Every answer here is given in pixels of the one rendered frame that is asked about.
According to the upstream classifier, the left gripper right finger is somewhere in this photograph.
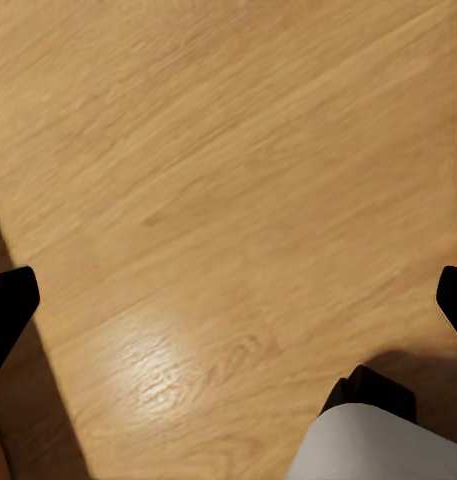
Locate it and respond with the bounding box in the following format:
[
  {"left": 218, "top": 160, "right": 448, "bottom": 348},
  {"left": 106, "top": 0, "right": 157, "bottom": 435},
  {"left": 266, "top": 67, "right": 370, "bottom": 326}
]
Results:
[{"left": 436, "top": 265, "right": 457, "bottom": 331}]

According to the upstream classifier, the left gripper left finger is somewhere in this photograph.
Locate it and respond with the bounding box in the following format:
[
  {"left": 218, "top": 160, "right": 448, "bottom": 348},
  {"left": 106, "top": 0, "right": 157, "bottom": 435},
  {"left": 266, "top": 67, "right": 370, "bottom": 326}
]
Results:
[{"left": 0, "top": 266, "right": 40, "bottom": 368}]

